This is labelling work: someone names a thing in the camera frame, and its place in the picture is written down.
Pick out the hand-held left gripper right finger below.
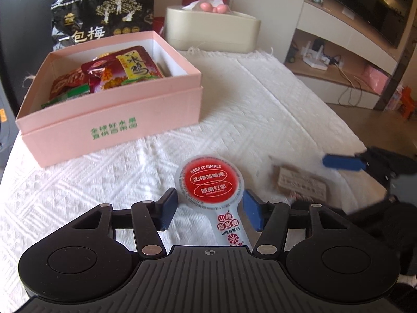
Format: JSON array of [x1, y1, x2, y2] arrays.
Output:
[[243, 190, 347, 258]]

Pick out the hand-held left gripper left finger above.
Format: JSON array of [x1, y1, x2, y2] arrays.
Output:
[[70, 187, 179, 258]]

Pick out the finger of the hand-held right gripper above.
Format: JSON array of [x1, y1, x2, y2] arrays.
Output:
[[322, 152, 369, 172]]

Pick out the small brown packet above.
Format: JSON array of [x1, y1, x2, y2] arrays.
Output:
[[277, 166, 328, 203]]

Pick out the red round-lid hawthorn snack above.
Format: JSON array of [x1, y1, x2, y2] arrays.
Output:
[[174, 156, 253, 248]]

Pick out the pink cardboard box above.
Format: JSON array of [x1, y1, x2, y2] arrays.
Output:
[[16, 30, 204, 169]]

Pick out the orange plastic stool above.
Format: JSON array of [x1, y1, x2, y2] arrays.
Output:
[[399, 86, 417, 121]]

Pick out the person's black trousers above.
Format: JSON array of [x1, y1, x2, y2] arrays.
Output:
[[342, 199, 417, 278]]

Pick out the pink storage box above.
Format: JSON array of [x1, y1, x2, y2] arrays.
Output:
[[358, 63, 390, 95]]

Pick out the white textured blanket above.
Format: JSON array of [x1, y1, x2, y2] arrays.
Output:
[[0, 47, 390, 255]]

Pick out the white router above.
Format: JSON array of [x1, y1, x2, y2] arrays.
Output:
[[302, 39, 329, 70]]

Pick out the person's white sock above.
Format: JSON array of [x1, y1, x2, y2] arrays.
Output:
[[399, 274, 417, 289]]

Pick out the dark red snack packet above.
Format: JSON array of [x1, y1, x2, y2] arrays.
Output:
[[80, 54, 131, 93]]

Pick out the maroon yellow-label snack packet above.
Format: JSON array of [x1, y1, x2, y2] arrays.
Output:
[[115, 46, 165, 80]]

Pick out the clear packet with green edge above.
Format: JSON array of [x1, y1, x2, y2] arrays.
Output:
[[41, 84, 91, 110]]

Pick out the black flat television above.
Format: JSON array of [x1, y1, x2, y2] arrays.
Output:
[[309, 0, 417, 49]]

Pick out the red glossy snack packet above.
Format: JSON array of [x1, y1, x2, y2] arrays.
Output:
[[49, 67, 90, 100]]

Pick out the cream tissue box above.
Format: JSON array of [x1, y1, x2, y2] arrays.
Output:
[[164, 5, 262, 53]]

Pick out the black gold-print snack bag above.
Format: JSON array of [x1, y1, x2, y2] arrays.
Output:
[[50, 0, 156, 53]]

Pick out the white wall shelf unit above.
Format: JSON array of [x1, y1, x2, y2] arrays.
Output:
[[283, 0, 417, 108]]

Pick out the white cable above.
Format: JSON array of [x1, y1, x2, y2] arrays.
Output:
[[337, 65, 365, 108]]

